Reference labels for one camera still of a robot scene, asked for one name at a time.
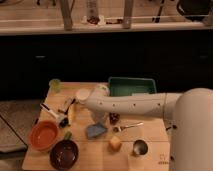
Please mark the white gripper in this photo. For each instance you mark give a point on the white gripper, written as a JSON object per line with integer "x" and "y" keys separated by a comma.
{"x": 99, "y": 117}

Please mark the blue sponge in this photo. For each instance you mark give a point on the blue sponge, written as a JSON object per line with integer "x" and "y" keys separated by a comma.
{"x": 95, "y": 130}

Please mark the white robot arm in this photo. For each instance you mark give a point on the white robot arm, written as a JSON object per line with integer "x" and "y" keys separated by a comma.
{"x": 190, "y": 112}

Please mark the white round container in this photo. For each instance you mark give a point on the white round container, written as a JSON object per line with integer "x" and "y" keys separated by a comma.
{"x": 82, "y": 95}

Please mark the yellow banana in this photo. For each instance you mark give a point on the yellow banana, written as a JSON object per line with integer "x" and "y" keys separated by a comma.
{"x": 71, "y": 114}

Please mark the black white marker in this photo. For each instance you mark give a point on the black white marker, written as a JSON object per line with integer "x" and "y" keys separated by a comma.
{"x": 65, "y": 106}

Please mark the green plastic tray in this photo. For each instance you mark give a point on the green plastic tray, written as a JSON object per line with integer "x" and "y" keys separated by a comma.
{"x": 126, "y": 86}

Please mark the small green object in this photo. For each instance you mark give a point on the small green object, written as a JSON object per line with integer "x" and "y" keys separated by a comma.
{"x": 68, "y": 135}

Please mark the metal cup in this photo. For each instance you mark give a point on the metal cup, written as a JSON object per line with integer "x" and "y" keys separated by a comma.
{"x": 140, "y": 147}

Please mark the dark purple bowl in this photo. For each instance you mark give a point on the dark purple bowl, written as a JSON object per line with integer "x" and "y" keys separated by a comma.
{"x": 64, "y": 155}

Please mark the green translucent cup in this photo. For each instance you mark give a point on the green translucent cup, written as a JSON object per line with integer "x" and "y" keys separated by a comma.
{"x": 55, "y": 85}

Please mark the orange bowl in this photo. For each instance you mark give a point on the orange bowl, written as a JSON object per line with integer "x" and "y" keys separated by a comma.
{"x": 43, "y": 135}

